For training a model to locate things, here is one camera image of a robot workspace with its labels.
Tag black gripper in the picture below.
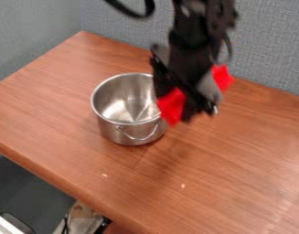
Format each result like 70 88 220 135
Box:
149 0 237 122

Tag red plastic block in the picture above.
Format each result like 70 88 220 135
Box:
156 65 235 125

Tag grey table leg bracket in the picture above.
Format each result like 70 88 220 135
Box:
52 201 111 234

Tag stainless steel pot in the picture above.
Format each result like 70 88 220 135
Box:
90 72 168 145

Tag white box corner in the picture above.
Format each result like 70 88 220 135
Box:
0 213 34 234

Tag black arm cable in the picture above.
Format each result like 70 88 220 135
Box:
104 0 156 19

